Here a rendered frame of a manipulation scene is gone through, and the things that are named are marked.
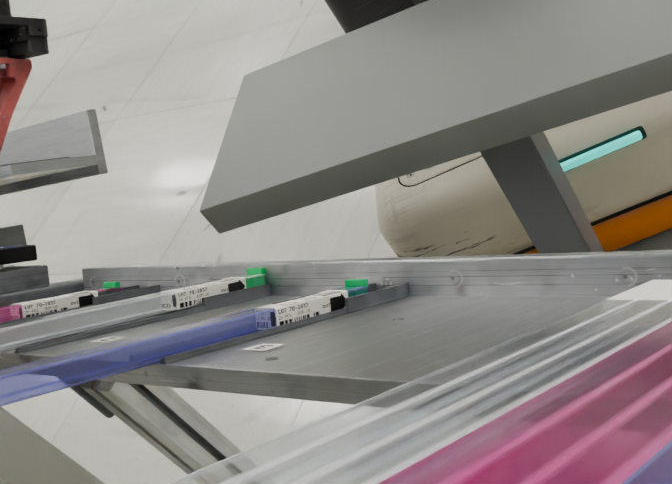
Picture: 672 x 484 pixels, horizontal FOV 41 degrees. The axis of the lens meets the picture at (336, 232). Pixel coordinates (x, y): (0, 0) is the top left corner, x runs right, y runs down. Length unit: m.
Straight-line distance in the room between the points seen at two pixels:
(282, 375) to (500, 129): 0.53
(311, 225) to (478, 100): 1.08
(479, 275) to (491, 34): 0.46
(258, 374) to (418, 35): 0.68
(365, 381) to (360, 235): 1.47
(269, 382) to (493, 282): 0.19
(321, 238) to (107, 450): 0.59
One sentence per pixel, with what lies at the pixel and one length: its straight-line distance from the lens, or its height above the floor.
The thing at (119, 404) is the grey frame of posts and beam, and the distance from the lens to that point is 0.82.
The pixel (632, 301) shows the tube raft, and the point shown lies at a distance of 0.39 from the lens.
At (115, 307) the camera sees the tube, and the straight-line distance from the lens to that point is 0.52.
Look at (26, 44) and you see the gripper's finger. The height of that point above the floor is 0.88.
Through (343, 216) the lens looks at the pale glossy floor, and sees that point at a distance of 1.86.
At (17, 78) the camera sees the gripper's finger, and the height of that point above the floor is 0.86.
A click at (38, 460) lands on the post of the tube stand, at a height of 0.51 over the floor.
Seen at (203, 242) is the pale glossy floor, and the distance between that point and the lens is 2.09.
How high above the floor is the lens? 1.08
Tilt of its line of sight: 36 degrees down
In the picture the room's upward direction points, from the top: 38 degrees counter-clockwise
